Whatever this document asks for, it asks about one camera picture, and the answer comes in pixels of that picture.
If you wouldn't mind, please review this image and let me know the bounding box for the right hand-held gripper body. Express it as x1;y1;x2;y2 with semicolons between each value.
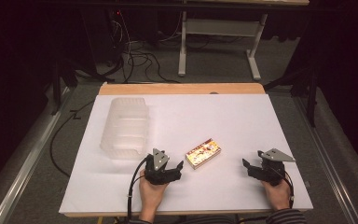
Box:
252;147;296;188

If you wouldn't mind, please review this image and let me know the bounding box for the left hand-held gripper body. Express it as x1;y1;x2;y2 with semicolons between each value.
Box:
144;147;175;187

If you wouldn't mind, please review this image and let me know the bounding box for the person's right hand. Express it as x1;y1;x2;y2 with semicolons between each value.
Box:
260;179;292;211

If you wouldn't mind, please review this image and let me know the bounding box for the person's left hand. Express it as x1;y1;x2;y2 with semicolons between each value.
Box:
138;168;170;215

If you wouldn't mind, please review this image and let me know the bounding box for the orange patterned cardboard box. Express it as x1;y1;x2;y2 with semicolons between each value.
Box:
185;137;223;170

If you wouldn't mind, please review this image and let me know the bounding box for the white table sheet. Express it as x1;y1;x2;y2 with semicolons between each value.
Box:
58;93;314;217

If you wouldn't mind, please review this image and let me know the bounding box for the translucent plastic container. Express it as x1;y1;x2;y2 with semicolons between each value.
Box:
99;96;150;161

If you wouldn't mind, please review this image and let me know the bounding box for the black tripod stand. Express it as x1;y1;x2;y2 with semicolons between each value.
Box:
263;64;321;129
49;58;79;117

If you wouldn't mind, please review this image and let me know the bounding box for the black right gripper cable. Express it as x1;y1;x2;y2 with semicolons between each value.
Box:
282;170;296;209

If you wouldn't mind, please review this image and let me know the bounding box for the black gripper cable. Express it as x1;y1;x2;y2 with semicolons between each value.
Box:
282;170;296;209
126;156;150;222

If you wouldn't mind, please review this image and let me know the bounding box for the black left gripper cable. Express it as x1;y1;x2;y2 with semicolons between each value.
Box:
126;156;150;222

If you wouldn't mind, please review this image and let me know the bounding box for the metal floor rail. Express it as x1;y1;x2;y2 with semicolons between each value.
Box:
0;87;73;224
293;96;358;224

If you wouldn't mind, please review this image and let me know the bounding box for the black floor cable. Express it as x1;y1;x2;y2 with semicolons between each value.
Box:
48;100;96;178

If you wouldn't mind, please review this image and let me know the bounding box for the tangle of floor cables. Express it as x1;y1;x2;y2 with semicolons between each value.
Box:
109;10;183;84

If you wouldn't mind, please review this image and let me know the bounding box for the white metal desk frame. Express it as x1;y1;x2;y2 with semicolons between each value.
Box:
177;10;269;82

